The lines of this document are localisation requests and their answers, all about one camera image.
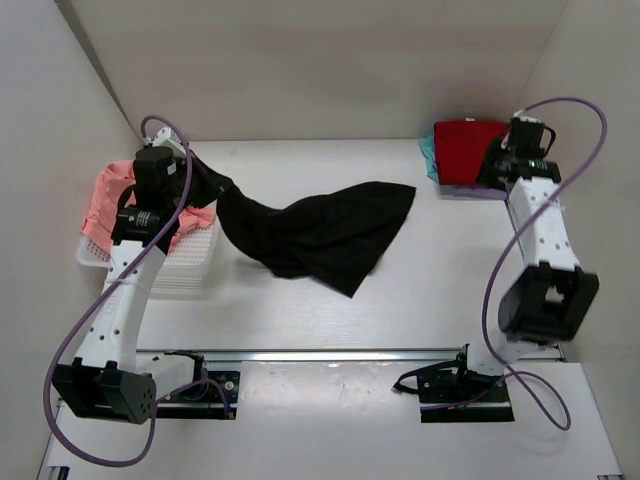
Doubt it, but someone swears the black t-shirt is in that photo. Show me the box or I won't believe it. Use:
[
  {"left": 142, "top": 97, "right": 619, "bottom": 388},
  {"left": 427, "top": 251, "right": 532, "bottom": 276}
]
[{"left": 214, "top": 172, "right": 416, "bottom": 298}]

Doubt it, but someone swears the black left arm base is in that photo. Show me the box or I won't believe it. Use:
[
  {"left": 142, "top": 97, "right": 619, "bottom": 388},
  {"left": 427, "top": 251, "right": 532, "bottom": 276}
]
[{"left": 148, "top": 350, "right": 241, "bottom": 421}]

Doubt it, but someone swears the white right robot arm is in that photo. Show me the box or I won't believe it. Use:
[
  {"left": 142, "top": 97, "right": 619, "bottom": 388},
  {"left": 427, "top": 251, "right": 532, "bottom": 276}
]
[{"left": 418, "top": 113, "right": 599, "bottom": 388}]

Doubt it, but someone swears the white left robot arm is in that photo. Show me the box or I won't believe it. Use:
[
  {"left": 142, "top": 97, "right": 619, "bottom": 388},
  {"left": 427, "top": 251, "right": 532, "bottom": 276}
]
[{"left": 45, "top": 146, "right": 227, "bottom": 424}]

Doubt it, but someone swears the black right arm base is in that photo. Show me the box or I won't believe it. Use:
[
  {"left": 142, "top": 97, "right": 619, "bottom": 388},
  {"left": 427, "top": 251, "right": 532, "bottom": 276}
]
[{"left": 392, "top": 352, "right": 515, "bottom": 424}]

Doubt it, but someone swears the red folded t-shirt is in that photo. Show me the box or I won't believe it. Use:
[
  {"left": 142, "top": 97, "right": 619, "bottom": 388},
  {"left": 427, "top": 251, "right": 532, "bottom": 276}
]
[{"left": 433, "top": 120, "right": 506, "bottom": 187}]

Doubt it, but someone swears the pink t-shirt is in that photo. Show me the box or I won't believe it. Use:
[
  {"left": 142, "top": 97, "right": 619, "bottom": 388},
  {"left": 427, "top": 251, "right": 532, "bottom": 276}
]
[{"left": 81, "top": 160, "right": 216, "bottom": 254}]

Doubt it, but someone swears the lavender folded t-shirt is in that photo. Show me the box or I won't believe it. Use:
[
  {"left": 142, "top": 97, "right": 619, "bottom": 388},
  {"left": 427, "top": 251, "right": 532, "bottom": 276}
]
[{"left": 439, "top": 185, "right": 507, "bottom": 201}]

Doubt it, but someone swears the teal folded t-shirt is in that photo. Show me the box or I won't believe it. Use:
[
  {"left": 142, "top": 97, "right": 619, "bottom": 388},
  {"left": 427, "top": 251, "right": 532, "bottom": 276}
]
[{"left": 419, "top": 135, "right": 439, "bottom": 184}]

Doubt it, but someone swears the white plastic basket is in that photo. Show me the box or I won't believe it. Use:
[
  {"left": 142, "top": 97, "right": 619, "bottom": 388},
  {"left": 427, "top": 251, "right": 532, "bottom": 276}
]
[{"left": 75, "top": 219, "right": 221, "bottom": 301}]

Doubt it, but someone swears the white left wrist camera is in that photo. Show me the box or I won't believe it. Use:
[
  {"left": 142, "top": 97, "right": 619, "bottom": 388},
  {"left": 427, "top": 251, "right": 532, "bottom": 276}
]
[{"left": 144, "top": 127, "right": 186, "bottom": 158}]

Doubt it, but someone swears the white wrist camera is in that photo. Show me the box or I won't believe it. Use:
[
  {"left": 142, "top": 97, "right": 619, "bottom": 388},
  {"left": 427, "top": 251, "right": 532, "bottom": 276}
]
[
  {"left": 511, "top": 109, "right": 542, "bottom": 125},
  {"left": 144, "top": 127, "right": 186, "bottom": 158}
]

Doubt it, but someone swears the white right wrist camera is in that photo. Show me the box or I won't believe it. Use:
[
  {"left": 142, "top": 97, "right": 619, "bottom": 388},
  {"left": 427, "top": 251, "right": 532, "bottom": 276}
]
[{"left": 511, "top": 109, "right": 542, "bottom": 125}]

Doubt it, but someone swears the aluminium table rail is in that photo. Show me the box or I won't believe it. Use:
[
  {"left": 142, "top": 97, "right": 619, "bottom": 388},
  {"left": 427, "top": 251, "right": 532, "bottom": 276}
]
[{"left": 138, "top": 348, "right": 460, "bottom": 363}]

